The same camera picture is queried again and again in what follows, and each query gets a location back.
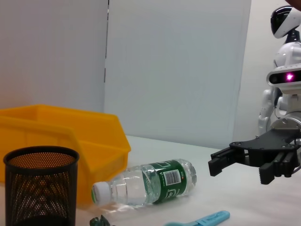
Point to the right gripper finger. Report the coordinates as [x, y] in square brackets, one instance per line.
[270, 173]
[223, 162]

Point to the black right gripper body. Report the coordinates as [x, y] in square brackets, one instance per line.
[270, 143]

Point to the clear water bottle green label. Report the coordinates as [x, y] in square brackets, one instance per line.
[141, 186]

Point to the green plastic wrapper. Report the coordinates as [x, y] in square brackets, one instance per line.
[100, 221]

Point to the blue scissors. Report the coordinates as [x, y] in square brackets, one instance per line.
[207, 217]

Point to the black mesh pen cup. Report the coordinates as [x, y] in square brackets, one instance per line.
[40, 183]

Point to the yellow plastic storage bin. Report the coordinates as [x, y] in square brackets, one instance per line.
[47, 131]

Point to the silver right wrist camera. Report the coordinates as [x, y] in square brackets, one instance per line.
[277, 78]

